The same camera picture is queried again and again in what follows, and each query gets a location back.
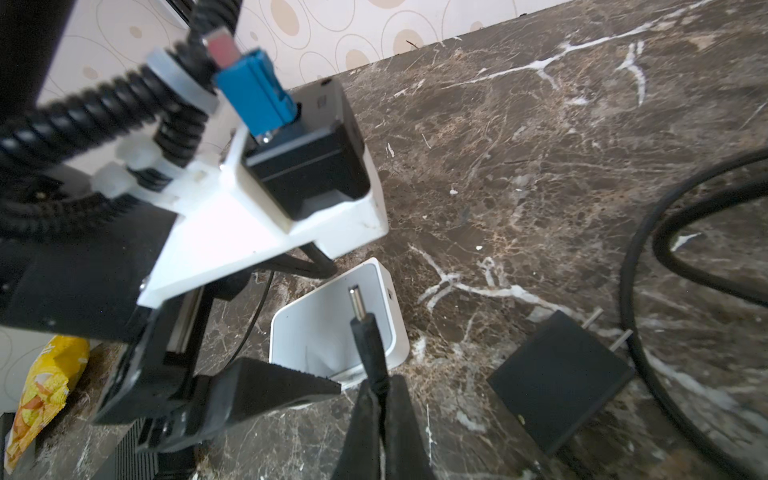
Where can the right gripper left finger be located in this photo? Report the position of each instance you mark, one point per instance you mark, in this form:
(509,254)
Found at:
(360,456)

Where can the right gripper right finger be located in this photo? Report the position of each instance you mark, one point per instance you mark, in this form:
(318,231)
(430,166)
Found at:
(405,456)

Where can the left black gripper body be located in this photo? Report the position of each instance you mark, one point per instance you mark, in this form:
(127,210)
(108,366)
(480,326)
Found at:
(152,385)

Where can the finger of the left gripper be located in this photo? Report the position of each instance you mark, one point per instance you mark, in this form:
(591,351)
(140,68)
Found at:
(316,266)
(245,389)

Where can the white network switch box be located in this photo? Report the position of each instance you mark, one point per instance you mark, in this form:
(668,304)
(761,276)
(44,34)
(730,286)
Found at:
(313,335)

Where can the small black power adapter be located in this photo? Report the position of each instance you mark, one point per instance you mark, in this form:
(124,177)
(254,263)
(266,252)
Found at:
(557,380)

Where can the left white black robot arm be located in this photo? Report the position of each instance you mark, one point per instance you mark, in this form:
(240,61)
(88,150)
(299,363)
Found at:
(45,137)

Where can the yellow snack bag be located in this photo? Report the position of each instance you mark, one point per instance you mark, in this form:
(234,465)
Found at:
(50,379)

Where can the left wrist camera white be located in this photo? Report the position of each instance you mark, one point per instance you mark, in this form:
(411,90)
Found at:
(297,173)

